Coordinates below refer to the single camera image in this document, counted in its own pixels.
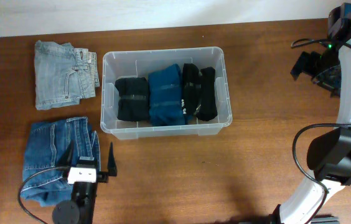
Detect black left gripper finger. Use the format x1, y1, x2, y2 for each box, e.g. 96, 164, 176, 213
107, 142, 117, 177
57, 141, 74, 166

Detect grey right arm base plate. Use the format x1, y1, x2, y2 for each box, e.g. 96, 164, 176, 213
311, 217, 340, 224

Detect teal blue garment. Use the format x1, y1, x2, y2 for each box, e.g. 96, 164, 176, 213
148, 63, 187, 126

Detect dark blue folded jeans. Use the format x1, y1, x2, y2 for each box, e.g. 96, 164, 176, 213
21, 117, 100, 207

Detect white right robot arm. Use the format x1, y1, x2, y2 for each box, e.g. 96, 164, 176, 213
267, 2, 351, 224

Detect light blue jeans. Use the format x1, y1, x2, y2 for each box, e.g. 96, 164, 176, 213
34, 40, 100, 110

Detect clear plastic storage bin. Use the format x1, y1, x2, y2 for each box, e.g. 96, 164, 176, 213
100, 47, 233, 140

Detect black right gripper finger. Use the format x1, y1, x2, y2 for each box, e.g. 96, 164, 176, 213
290, 52, 312, 80
309, 51, 321, 77

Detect black garment with tape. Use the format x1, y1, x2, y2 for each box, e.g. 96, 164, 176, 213
182, 63, 218, 121
115, 77, 150, 122

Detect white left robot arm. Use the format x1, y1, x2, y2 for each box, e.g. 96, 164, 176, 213
52, 143, 118, 224

